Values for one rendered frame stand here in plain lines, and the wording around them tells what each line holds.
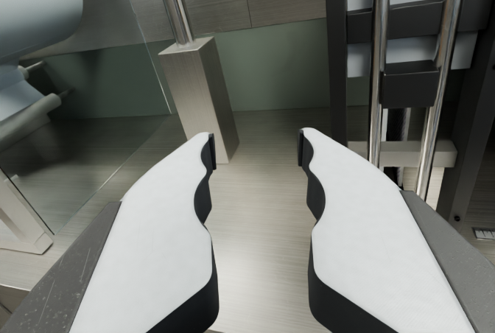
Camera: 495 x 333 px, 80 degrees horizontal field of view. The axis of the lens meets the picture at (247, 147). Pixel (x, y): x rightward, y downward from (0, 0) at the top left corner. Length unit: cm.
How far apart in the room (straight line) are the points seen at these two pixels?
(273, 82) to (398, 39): 54
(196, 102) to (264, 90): 29
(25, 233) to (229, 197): 37
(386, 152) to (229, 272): 29
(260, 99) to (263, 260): 53
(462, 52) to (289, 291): 36
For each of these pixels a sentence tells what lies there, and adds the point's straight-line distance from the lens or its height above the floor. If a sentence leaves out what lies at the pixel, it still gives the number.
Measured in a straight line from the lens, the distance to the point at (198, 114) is 65.
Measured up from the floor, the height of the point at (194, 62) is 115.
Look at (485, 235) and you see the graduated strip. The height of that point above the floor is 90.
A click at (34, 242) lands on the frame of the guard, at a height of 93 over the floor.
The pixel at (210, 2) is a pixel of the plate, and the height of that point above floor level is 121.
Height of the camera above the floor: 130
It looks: 32 degrees down
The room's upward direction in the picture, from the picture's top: 13 degrees counter-clockwise
